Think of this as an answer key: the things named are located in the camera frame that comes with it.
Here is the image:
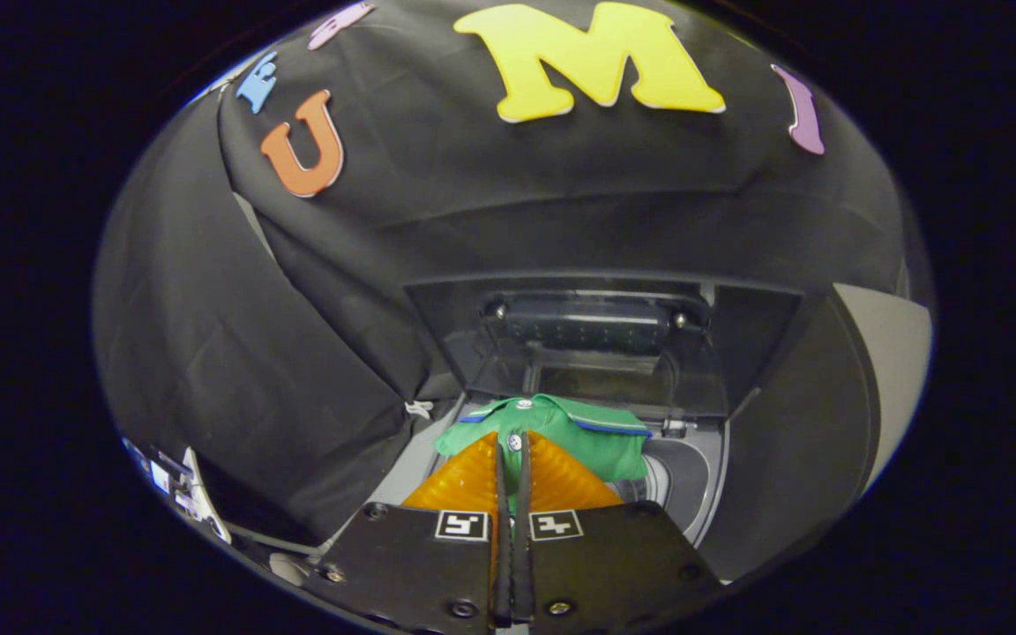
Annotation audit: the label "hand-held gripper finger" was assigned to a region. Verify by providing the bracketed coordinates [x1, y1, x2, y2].
[516, 431, 723, 630]
[305, 431, 514, 632]

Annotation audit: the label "green polo shirt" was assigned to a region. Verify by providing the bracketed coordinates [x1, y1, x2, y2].
[434, 394, 653, 514]

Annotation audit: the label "grey washing machine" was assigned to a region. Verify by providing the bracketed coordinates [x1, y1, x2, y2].
[332, 395, 731, 552]

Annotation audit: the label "white plastic items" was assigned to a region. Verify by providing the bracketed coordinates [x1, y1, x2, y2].
[123, 436, 232, 544]

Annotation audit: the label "black backdrop cloth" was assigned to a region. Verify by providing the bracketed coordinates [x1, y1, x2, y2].
[92, 0, 923, 548]

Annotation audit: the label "beige cabinet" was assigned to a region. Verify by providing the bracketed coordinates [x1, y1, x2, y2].
[698, 282, 934, 583]

